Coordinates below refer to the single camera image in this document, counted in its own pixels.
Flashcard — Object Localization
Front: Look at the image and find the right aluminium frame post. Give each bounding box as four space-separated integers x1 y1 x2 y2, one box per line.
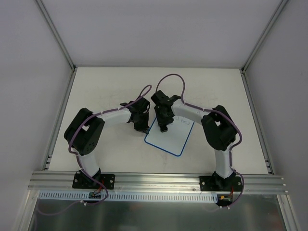
241 0 289 73

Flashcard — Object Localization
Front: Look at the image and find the aluminium mounting rail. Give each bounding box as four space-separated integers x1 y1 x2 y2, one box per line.
28 171 289 194

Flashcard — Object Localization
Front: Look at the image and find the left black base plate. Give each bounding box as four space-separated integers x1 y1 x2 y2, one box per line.
72 171 115 190

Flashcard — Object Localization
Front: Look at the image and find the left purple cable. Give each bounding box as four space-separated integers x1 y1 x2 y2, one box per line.
37 84 152 215

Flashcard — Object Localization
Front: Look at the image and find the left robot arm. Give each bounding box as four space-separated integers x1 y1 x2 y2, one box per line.
64 97 150 190

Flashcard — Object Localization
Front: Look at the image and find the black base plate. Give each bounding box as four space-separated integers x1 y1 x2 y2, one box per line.
199 176 243 192
72 171 115 190

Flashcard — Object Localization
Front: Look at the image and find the white slotted cable duct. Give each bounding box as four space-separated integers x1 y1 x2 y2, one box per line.
38 190 218 203

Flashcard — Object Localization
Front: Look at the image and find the left aluminium frame post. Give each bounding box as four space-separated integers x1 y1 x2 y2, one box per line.
35 0 76 70

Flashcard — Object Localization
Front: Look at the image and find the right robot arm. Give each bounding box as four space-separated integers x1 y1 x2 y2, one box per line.
151 90 239 191

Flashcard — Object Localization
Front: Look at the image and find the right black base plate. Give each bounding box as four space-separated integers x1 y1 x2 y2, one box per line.
199 176 243 192

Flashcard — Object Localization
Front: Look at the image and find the blue framed whiteboard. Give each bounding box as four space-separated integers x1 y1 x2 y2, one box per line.
144 116 195 157

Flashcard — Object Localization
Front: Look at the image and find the aluminium frame post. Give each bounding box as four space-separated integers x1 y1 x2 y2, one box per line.
241 0 289 73
35 0 76 70

